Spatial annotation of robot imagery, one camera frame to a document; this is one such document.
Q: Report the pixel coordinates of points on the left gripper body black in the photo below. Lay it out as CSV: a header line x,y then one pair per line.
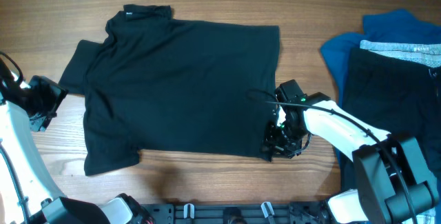
x,y
45,95

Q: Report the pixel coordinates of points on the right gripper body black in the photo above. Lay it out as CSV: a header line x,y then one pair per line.
x,y
285,138

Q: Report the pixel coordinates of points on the black t-shirt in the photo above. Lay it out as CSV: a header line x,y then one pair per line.
x,y
159,83

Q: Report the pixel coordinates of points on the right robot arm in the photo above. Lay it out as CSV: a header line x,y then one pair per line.
x,y
393,182

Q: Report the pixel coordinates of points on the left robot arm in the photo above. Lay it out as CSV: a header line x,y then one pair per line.
x,y
29,107

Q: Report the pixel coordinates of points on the dark folded garment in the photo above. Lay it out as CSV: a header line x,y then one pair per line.
x,y
396,96

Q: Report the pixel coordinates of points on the blue garment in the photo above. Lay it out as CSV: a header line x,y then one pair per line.
x,y
398,26

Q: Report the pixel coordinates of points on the light blue jeans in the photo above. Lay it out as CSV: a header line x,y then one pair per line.
x,y
429,213

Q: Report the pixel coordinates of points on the grey patterned garment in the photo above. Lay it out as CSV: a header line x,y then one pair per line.
x,y
428,55

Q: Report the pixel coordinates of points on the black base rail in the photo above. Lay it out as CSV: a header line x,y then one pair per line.
x,y
263,213

